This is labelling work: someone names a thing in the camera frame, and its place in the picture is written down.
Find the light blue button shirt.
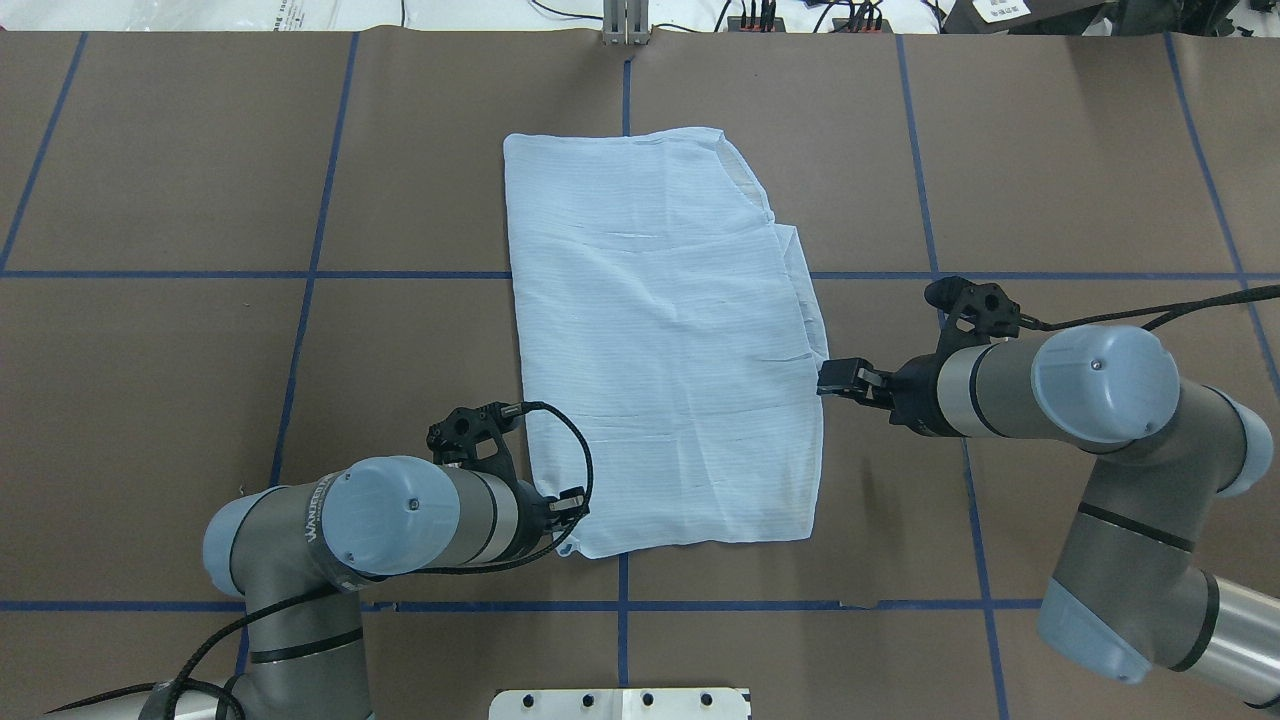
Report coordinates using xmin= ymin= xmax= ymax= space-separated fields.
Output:
xmin=503 ymin=127 xmax=829 ymax=559

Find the aluminium frame post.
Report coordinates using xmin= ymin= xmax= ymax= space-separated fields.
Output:
xmin=602 ymin=0 xmax=652 ymax=47

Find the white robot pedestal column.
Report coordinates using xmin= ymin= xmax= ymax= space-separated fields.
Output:
xmin=488 ymin=687 xmax=753 ymax=719

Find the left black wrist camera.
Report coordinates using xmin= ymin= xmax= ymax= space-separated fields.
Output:
xmin=426 ymin=402 xmax=522 ymax=480

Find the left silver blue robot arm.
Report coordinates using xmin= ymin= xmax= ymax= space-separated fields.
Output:
xmin=50 ymin=456 xmax=593 ymax=719

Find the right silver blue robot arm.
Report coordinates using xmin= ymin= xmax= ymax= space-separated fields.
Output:
xmin=817 ymin=325 xmax=1279 ymax=715

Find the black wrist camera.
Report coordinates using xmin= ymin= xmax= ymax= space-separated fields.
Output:
xmin=924 ymin=275 xmax=1021 ymax=355
xmin=426 ymin=402 xmax=522 ymax=480

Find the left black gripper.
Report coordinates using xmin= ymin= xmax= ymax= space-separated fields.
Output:
xmin=512 ymin=480 xmax=589 ymax=559

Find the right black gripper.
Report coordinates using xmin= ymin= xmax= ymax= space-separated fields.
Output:
xmin=817 ymin=354 xmax=946 ymax=437

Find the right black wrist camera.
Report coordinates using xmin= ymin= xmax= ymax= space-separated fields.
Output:
xmin=924 ymin=275 xmax=1021 ymax=355

